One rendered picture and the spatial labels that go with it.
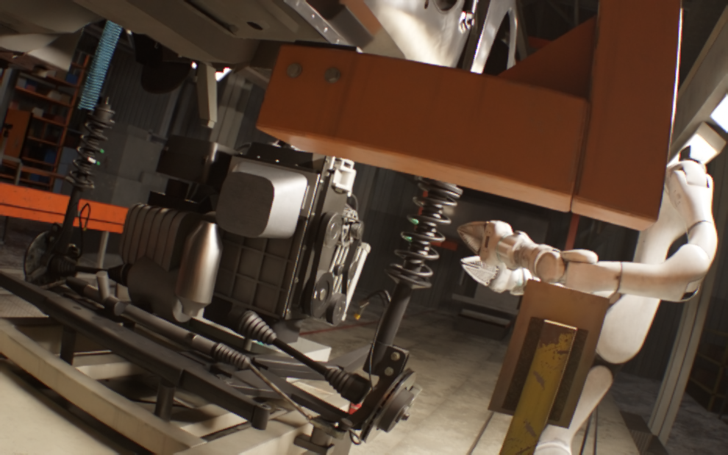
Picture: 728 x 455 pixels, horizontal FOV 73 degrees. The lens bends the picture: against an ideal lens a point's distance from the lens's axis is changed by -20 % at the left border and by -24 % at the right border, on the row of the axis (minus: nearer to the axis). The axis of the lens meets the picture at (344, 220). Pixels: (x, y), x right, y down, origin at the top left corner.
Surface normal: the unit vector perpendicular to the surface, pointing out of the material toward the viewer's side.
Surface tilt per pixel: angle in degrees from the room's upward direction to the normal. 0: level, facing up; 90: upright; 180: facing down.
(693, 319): 90
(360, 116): 90
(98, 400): 90
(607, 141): 90
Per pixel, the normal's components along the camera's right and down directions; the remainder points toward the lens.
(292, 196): 0.72, 0.18
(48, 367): -0.34, -0.11
